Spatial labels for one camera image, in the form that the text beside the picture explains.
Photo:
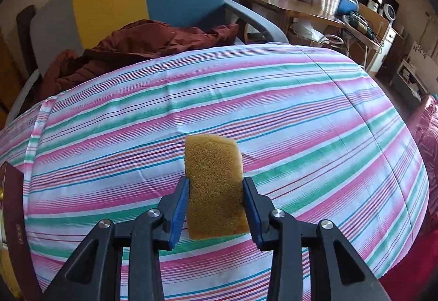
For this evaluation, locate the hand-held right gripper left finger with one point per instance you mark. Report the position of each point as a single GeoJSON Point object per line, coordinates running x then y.
{"type": "Point", "coordinates": [179, 215]}

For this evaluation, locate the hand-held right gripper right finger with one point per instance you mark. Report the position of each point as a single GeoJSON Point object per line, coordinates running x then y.
{"type": "Point", "coordinates": [253, 219]}

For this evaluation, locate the yellow sponge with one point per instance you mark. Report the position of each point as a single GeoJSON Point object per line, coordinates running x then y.
{"type": "Point", "coordinates": [215, 184]}

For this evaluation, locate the gold tin box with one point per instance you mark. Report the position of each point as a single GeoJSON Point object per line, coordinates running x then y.
{"type": "Point", "coordinates": [13, 219]}

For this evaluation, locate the striped tablecloth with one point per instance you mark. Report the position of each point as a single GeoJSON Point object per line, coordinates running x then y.
{"type": "Point", "coordinates": [273, 99]}

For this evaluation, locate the maroon jacket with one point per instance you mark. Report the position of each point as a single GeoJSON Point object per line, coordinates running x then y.
{"type": "Point", "coordinates": [137, 41]}

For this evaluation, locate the white plastic bag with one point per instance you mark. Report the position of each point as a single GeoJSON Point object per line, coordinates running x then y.
{"type": "Point", "coordinates": [306, 32]}

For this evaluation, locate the low white shelf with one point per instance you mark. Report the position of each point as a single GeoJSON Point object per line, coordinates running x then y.
{"type": "Point", "coordinates": [407, 80]}

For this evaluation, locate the wooden side desk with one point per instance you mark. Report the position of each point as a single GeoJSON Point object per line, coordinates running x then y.
{"type": "Point", "coordinates": [291, 7]}

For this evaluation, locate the wooden wardrobe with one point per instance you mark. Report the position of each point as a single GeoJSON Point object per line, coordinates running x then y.
{"type": "Point", "coordinates": [7, 82]}

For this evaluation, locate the wooden side cabinet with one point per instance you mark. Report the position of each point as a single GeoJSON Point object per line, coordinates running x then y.
{"type": "Point", "coordinates": [386, 44]}

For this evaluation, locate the blue bag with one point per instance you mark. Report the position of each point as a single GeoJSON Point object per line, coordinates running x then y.
{"type": "Point", "coordinates": [347, 4]}

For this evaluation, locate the floral cardboard box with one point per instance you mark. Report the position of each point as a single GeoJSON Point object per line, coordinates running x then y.
{"type": "Point", "coordinates": [424, 54]}

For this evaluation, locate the black rolled mat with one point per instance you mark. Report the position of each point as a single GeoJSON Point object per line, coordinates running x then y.
{"type": "Point", "coordinates": [25, 34]}

